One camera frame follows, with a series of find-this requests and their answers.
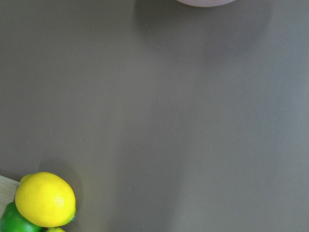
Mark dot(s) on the pink bowl with ice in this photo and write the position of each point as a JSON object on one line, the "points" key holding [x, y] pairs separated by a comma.
{"points": [[205, 3]]}

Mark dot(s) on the yellow lemon near board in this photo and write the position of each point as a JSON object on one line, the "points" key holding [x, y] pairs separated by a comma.
{"points": [[45, 200]]}

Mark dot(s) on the yellow lemon outer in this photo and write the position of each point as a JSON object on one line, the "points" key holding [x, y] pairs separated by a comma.
{"points": [[54, 229]]}

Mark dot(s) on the bamboo cutting board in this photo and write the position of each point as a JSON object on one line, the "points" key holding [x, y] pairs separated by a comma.
{"points": [[8, 189]]}

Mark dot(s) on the green lime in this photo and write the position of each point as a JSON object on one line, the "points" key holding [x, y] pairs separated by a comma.
{"points": [[12, 221]]}

